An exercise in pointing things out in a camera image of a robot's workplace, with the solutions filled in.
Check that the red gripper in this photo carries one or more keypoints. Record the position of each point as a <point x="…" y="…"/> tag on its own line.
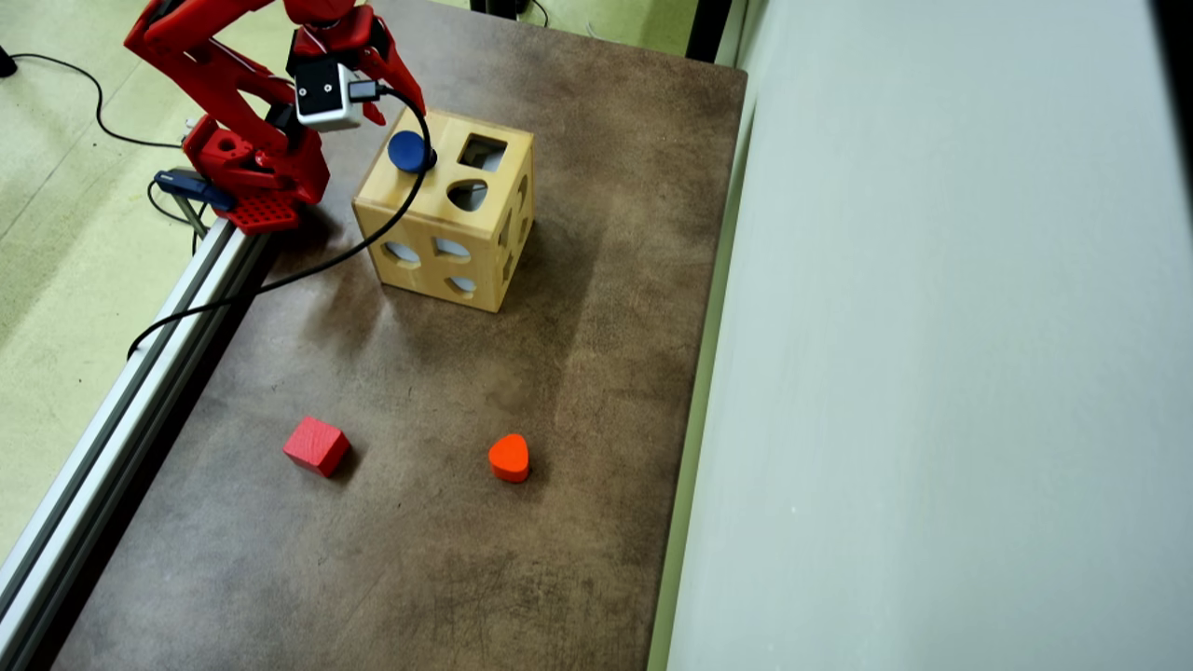
<point x="380" y="58"/>

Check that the blue cylinder block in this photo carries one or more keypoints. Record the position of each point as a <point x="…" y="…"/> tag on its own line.
<point x="405" y="151"/>

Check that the red robot arm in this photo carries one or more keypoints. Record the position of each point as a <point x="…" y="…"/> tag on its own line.
<point x="214" y="84"/>

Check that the red robot base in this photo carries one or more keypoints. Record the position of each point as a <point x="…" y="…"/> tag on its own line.
<point x="261" y="210"/>

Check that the wooden shape sorter box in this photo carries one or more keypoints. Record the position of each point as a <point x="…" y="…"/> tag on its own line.
<point x="424" y="277"/>

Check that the black object on floor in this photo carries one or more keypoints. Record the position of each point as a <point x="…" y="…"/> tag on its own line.
<point x="494" y="7"/>

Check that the blue clamp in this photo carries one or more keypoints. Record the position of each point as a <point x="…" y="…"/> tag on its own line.
<point x="191" y="186"/>

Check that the red cube block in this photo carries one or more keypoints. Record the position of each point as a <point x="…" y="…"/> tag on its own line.
<point x="317" y="445"/>

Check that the orange heart block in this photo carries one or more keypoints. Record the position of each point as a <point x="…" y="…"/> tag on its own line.
<point x="509" y="457"/>

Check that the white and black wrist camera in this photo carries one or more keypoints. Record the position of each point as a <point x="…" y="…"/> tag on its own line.
<point x="326" y="93"/>

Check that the black post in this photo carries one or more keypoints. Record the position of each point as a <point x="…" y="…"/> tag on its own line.
<point x="708" y="28"/>

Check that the aluminium profile rail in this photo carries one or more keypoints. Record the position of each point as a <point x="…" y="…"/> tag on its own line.
<point x="112" y="438"/>

